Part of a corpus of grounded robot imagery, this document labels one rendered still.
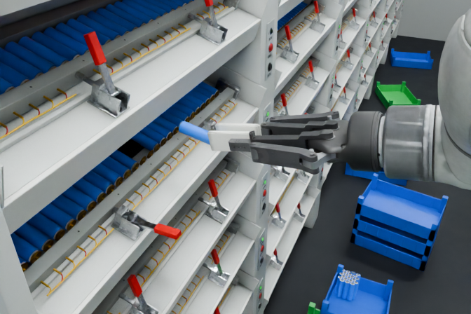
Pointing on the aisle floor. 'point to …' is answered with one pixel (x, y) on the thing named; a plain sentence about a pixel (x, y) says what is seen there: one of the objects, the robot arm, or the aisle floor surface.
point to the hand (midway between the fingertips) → (235, 137)
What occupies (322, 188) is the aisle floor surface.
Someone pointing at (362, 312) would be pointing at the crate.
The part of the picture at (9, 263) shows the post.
